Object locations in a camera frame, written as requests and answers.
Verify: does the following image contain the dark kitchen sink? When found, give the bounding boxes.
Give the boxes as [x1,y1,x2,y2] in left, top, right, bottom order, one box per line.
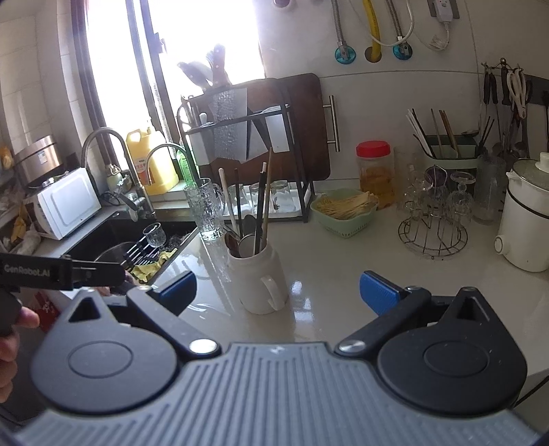
[64,214,201,284]

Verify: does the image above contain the window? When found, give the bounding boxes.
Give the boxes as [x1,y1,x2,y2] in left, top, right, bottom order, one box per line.
[86,0,267,142]

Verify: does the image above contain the clear jar red lid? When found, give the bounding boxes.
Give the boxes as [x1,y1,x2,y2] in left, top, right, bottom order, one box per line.
[355,141,396,211]

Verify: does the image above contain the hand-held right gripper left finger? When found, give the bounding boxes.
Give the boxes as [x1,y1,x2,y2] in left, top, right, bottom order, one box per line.
[68,270,223,358]

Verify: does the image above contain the metal faucet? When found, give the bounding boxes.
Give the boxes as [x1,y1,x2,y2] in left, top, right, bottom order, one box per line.
[143,143,203,191]
[80,127,158,221]

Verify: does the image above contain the metal hook rail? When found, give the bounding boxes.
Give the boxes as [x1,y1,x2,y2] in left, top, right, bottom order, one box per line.
[482,61,526,73]

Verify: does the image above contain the white chopstick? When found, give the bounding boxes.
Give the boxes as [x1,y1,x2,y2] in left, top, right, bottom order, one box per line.
[218,168,242,243]

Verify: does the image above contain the white drip tray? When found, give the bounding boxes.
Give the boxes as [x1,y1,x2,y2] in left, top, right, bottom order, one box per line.
[223,182,309,215]

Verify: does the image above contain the yellow hose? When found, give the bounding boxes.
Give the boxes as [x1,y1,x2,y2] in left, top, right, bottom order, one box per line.
[362,0,383,61]

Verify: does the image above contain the white cutting board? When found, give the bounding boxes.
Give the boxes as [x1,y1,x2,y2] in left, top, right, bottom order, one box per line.
[264,116,289,151]
[189,129,215,166]

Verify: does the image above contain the textured glass mug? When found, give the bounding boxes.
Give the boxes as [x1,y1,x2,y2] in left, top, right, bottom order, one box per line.
[184,178,226,244]

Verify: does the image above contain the white microwave oven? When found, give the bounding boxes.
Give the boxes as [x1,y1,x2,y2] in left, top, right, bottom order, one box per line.
[23,167,103,242]

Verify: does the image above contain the white spoon black rim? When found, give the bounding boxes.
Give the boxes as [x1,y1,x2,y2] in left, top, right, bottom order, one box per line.
[237,234,258,259]

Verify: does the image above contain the brown wooden chopstick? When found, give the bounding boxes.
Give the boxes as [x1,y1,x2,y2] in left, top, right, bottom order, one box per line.
[261,147,274,251]

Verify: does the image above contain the yellow plastic bottle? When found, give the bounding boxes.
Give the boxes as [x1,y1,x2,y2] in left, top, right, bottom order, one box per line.
[126,127,181,197]

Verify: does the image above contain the metal flexible hose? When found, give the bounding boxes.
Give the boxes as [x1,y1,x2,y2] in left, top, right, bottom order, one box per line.
[330,0,358,66]
[384,0,415,61]

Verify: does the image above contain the tall textured glass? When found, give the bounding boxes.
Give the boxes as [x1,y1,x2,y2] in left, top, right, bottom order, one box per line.
[397,161,423,211]

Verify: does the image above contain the red packet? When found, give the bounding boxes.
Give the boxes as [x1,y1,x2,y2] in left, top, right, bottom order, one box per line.
[31,291,61,332]

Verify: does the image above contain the dark wooden cutting board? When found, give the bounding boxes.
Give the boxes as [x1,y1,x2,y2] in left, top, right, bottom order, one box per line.
[188,72,332,181]

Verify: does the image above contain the white-handled scissors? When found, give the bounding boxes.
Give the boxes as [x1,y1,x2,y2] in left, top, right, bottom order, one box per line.
[506,69,528,119]

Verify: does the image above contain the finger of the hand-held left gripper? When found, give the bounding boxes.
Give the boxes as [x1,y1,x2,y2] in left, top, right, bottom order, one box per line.
[72,260,139,296]

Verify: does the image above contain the wire glass rack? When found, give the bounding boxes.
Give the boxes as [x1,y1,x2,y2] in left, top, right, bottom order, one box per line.
[397,205,469,259]

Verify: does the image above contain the small stemmed glass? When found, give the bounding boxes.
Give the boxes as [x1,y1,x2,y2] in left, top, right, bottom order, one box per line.
[142,222,168,249]

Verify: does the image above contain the bunch of assorted chopsticks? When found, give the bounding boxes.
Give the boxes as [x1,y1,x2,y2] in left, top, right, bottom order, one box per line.
[406,108,463,160]

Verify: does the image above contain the hanging kitchen utensils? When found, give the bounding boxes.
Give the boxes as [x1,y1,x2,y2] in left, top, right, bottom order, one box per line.
[479,62,537,160]

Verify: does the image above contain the black metal dish rack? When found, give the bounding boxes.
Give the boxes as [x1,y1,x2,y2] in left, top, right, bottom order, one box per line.
[177,103,317,224]

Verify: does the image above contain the green plastic basket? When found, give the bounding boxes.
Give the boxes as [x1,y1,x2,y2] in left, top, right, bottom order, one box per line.
[309,189,379,239]

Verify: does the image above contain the white electric cooker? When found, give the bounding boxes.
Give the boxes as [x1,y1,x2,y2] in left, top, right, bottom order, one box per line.
[493,152,549,274]

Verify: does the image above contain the silver rice cooker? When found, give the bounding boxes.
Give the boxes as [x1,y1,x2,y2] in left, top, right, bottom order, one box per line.
[14,135,66,188]

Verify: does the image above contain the green plastic bottle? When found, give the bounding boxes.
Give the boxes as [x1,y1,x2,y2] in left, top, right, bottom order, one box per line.
[175,150,197,186]

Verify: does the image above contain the patterned cutting board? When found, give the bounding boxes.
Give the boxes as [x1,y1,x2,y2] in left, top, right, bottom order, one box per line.
[210,88,249,161]

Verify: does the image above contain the cut stemmed glass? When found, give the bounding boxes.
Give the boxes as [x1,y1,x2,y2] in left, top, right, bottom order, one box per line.
[418,165,449,215]
[446,171,476,224]

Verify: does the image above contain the dried noodle bundle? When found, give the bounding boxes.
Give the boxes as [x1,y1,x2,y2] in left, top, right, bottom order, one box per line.
[316,191,379,220]

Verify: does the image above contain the white ceramic mug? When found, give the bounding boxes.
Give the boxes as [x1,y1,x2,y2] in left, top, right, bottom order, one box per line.
[225,239,289,316]

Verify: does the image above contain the metal bar handle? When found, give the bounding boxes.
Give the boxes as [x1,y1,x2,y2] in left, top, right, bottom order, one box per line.
[327,95,342,154]

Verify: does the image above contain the clear glass beer mug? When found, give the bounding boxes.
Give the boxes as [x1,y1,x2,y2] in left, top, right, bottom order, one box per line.
[472,153,510,224]

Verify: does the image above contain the yellow cloth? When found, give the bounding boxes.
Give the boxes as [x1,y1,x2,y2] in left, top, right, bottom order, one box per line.
[130,250,177,284]

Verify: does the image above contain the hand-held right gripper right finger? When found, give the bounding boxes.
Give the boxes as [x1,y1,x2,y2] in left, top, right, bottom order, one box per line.
[335,270,488,358]

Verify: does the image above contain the person's left hand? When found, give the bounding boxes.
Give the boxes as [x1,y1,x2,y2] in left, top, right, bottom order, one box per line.
[0,306,41,375]

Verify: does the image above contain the wall socket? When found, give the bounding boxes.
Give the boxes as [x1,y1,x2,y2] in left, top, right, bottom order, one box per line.
[524,74,549,110]

